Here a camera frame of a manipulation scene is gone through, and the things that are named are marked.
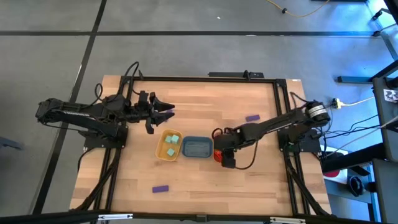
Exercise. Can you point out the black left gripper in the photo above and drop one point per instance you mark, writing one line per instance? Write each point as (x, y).
(143, 112)

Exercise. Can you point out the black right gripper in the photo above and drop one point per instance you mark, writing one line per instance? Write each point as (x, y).
(225, 143)

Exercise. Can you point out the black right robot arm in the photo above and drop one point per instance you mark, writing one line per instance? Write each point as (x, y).
(273, 124)

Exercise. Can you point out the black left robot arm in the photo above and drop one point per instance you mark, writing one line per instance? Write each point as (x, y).
(81, 119)

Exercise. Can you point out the orange plastic bin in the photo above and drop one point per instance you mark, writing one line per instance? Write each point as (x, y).
(217, 156)

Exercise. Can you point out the blue plastic bin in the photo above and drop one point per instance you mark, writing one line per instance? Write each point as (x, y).
(197, 147)

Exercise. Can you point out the yellow plastic bin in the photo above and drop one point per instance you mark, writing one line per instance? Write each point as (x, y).
(161, 152)

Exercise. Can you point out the red round object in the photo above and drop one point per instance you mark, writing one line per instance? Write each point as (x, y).
(332, 173)

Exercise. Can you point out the yellow power plug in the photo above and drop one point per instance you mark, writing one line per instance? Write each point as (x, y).
(336, 102)

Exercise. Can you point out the black round object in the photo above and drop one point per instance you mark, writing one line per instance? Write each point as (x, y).
(356, 185)

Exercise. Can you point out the blue metal bar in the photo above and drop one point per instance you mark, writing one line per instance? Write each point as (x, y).
(354, 79)

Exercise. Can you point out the grey chair leg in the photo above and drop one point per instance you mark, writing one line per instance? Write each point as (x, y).
(9, 143)

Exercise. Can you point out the black cabinet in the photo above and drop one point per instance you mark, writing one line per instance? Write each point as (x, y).
(387, 174)

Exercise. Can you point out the black white fiducial tag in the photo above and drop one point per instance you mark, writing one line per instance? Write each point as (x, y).
(391, 95)

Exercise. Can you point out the metal stand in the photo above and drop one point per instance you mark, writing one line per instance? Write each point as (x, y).
(388, 34)

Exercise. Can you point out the black aluminium table frame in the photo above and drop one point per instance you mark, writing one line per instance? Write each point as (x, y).
(202, 79)

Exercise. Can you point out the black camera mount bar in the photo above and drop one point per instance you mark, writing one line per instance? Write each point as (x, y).
(230, 74)

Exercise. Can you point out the silver metal bracket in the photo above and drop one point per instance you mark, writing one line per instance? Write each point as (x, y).
(115, 216)
(287, 220)

